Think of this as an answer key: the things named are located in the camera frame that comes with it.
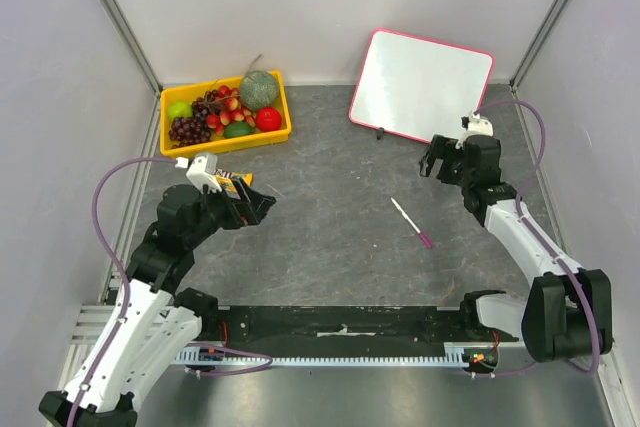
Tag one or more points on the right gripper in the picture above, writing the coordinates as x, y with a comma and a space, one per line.
448, 160

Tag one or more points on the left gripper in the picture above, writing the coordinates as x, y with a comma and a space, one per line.
250, 209

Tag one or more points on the pink framed whiteboard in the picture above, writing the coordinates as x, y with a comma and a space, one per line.
416, 88

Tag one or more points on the white pink marker pen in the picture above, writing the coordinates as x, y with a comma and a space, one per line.
424, 238

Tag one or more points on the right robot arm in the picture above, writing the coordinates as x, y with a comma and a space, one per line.
568, 311

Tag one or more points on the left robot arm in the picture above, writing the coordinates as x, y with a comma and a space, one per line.
152, 320

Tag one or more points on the yellow snack packet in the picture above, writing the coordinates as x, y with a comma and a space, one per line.
225, 179

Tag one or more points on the green lime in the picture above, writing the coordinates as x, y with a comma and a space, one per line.
238, 129

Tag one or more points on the red apple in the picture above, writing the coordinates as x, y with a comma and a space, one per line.
268, 119

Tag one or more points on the dark purple grape bunch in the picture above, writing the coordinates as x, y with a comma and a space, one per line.
186, 131

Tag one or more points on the green netted melon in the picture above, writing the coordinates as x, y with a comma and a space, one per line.
258, 89

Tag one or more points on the green apple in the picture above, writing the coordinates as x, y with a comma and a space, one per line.
179, 109

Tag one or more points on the yellow plastic bin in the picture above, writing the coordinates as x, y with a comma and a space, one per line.
194, 94

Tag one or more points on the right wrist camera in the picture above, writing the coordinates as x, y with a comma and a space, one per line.
475, 124

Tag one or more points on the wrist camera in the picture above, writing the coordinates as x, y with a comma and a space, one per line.
475, 124
202, 172

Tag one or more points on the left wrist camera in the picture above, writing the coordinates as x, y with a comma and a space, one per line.
202, 172

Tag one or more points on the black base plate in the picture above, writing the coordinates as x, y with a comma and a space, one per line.
237, 323

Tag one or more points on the light blue cable duct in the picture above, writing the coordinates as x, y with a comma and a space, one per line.
455, 355

